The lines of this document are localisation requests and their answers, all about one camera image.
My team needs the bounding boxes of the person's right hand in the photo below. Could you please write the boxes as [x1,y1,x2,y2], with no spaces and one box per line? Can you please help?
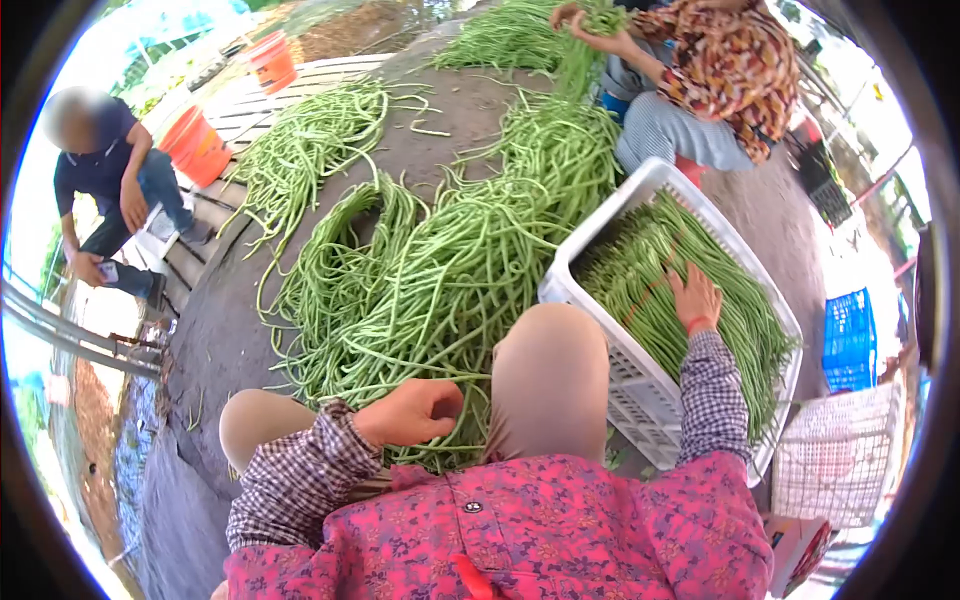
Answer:
[664,261,724,337]

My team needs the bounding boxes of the person's left hand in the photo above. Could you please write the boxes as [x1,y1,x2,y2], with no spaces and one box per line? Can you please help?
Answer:
[352,378,466,450]

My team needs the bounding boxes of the person's left fingers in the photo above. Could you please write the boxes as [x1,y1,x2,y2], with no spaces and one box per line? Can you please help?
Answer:
[408,405,460,442]

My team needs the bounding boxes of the person's right fingers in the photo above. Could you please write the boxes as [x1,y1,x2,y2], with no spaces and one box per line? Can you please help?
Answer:
[679,261,723,300]

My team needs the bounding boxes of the person's left thumb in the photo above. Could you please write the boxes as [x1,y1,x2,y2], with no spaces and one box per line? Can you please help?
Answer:
[411,378,465,406]

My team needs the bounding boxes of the layer of packed long beans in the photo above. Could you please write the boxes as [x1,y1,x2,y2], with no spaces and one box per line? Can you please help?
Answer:
[573,190,801,445]

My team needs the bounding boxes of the large heap of long beans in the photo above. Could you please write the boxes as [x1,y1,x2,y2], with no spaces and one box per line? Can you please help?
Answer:
[257,93,625,475]

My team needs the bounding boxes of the red plastic stool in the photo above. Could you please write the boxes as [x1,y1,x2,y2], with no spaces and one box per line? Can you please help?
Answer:
[673,153,709,189]

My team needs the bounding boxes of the person's legs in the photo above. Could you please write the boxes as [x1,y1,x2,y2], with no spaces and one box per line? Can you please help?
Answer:
[219,303,611,477]

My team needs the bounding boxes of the person's body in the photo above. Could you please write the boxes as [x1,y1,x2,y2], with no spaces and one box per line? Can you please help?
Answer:
[212,450,775,600]

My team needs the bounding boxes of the black plastic crate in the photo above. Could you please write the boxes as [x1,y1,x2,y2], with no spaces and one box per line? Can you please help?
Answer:
[793,138,855,228]

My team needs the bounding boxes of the blue plastic crate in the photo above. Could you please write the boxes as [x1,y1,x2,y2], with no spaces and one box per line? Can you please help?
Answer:
[820,287,879,396]

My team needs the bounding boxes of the empty white plastic crate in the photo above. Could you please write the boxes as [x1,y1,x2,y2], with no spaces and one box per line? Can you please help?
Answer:
[770,381,906,531]

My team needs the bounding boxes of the loose spread of long beans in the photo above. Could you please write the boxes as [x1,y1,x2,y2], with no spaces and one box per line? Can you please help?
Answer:
[216,75,453,260]

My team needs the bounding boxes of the printed cardboard box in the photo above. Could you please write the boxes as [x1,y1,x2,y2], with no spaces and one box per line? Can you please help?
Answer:
[760,513,834,600]

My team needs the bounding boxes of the long beans pile being sorted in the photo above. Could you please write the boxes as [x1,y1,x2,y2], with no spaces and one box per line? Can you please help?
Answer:
[429,0,633,102]

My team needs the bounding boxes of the white plastic box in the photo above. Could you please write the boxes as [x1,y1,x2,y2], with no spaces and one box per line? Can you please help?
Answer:
[132,201,198,262]

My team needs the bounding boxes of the wooden slat pallet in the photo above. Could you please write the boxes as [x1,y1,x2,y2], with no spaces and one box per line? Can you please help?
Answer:
[201,52,396,153]

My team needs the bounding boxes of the orange plastic bucket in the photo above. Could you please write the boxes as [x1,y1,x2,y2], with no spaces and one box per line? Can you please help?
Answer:
[243,30,300,96]
[156,105,234,189]

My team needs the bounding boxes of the metal railing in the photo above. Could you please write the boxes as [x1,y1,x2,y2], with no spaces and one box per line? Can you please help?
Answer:
[0,279,165,381]

